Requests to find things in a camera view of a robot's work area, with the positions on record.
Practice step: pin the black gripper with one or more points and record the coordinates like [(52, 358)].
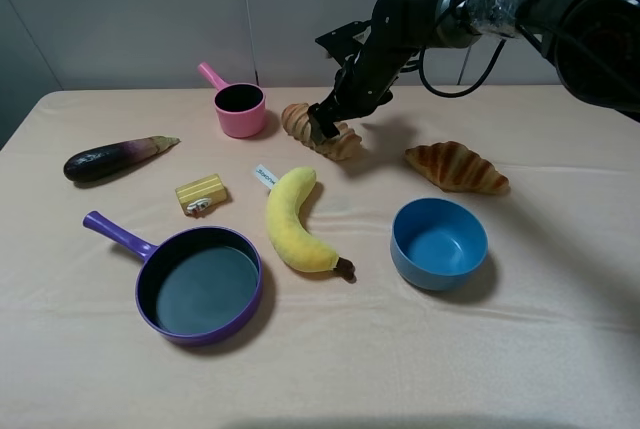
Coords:
[(398, 29)]

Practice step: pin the ridged brown bread loaf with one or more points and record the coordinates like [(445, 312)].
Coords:
[(295, 121)]

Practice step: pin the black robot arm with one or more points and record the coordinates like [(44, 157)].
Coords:
[(592, 44)]

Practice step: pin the pink plastic saucepan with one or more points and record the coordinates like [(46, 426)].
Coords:
[(240, 107)]

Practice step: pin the golden striped croissant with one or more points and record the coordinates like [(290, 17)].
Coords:
[(453, 167)]

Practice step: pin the yellow plush banana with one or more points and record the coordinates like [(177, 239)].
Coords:
[(295, 246)]

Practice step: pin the yellow butter block toy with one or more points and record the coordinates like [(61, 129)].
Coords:
[(199, 196)]

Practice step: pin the blue plastic bowl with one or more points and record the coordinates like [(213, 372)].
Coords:
[(436, 244)]

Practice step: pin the peach tablecloth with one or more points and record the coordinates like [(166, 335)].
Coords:
[(545, 335)]

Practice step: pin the purple frying pan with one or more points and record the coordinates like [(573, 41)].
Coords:
[(198, 287)]

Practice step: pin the dark purple eggplant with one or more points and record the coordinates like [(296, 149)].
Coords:
[(101, 162)]

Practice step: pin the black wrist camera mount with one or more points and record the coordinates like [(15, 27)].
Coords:
[(345, 41)]

